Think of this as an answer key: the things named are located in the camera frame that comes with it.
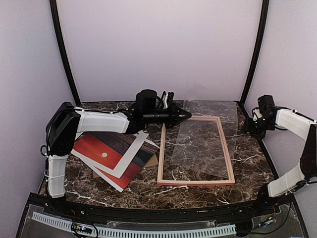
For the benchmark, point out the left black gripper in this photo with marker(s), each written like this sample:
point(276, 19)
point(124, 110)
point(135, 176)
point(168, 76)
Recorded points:
point(175, 118)

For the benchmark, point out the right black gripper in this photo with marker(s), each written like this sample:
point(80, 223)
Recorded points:
point(248, 126)

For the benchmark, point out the clear acrylic sheet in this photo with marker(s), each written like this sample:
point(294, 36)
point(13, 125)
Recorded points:
point(198, 153)

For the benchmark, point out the brown cardboard backing board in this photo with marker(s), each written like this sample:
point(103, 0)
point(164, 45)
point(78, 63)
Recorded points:
point(152, 162)

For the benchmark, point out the light wooden picture frame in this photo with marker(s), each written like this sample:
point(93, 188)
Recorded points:
point(229, 181)

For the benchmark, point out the red sunset photo print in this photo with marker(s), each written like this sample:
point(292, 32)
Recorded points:
point(147, 150)

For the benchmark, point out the white photo mat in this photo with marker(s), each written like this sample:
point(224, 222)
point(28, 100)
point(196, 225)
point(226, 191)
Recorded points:
point(105, 150)

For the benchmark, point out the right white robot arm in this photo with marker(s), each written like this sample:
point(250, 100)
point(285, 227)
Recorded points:
point(294, 129)

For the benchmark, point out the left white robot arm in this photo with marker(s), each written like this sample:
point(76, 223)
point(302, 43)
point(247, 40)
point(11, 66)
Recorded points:
point(69, 122)

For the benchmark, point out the small circuit board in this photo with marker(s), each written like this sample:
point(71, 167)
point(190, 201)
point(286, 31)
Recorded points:
point(81, 228)

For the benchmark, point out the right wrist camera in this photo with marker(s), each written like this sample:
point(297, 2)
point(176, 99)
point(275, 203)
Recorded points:
point(256, 114)

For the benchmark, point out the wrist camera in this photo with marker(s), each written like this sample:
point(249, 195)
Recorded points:
point(167, 99)
point(256, 114)

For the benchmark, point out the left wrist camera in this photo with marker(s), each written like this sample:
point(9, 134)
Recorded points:
point(167, 99)

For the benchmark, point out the right black corner post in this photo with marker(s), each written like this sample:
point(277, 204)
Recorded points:
point(256, 51)

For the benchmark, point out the black corner post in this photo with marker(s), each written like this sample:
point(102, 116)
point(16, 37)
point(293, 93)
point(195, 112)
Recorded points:
point(62, 51)
point(256, 51)

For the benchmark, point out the grey slotted cable duct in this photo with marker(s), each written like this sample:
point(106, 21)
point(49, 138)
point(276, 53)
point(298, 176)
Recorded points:
point(104, 232)

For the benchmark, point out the left black corner post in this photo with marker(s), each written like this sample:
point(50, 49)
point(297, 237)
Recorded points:
point(62, 51)

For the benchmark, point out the black front rail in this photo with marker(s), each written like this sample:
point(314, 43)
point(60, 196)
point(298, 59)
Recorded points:
point(282, 219)

